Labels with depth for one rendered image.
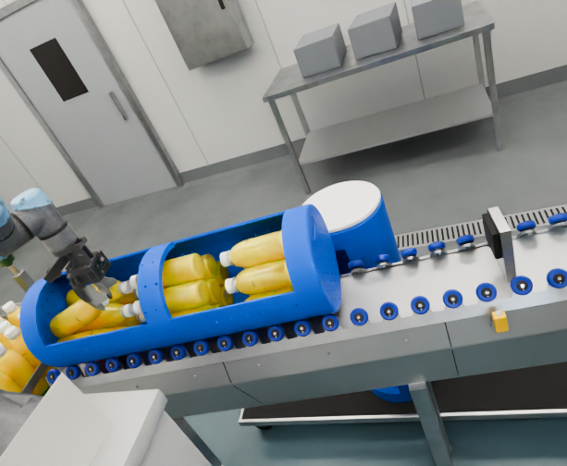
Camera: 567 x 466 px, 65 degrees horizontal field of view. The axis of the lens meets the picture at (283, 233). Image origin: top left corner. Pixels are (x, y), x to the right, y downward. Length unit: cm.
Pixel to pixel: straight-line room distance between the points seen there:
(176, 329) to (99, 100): 411
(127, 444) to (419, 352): 70
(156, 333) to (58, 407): 40
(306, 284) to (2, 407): 62
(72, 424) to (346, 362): 65
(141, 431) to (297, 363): 47
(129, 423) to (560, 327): 95
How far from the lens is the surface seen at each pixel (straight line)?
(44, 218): 118
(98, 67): 498
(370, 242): 138
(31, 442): 88
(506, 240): 112
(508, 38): 429
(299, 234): 103
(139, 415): 97
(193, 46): 426
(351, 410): 199
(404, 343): 118
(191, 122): 480
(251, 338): 122
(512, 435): 203
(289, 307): 107
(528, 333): 120
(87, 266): 122
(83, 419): 94
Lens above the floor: 176
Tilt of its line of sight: 31 degrees down
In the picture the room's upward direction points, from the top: 25 degrees counter-clockwise
